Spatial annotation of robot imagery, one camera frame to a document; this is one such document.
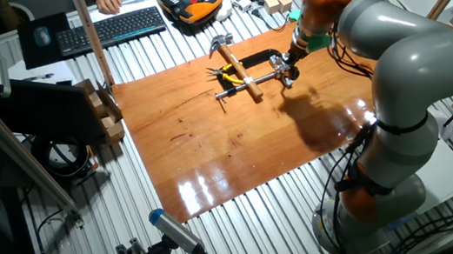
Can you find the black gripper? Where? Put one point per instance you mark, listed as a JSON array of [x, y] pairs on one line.
[[297, 52]]

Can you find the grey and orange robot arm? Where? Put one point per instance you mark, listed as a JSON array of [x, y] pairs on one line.
[[411, 67]]

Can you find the person's bare hand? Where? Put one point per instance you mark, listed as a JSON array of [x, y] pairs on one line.
[[110, 1]]

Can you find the black C-clamp with steel screw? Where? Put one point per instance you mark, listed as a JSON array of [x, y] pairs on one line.
[[252, 57]]

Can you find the white tape strip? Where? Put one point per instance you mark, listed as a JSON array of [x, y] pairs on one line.
[[248, 80]]

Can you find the white plug adapter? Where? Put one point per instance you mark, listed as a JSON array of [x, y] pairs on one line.
[[242, 4]]

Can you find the white rounded plastic object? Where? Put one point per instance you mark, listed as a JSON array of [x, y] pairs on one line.
[[223, 11]]

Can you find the glossy wooden board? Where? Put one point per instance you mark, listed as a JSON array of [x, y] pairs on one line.
[[211, 146]]

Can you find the white round lamp base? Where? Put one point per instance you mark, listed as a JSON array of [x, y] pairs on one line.
[[443, 127]]

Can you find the black keyboard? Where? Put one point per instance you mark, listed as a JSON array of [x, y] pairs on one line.
[[110, 30]]

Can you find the stacked wooden blocks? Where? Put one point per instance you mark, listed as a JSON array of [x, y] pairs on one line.
[[112, 124]]

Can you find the white flat board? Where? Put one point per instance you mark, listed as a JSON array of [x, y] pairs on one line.
[[447, 172]]

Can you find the grey computer mouse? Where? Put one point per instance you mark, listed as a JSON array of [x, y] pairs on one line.
[[42, 36]]

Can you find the black flat panel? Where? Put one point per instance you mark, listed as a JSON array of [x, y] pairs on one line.
[[44, 111]]

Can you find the white paper sheet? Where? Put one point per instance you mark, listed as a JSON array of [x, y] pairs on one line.
[[39, 68]]

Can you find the black mouse pad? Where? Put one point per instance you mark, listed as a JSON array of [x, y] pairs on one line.
[[30, 54]]

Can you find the silver camera with blue cap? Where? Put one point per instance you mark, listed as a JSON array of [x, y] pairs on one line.
[[174, 230]]

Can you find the long aluminium frame bar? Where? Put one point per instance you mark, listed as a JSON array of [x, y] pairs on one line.
[[15, 150]]

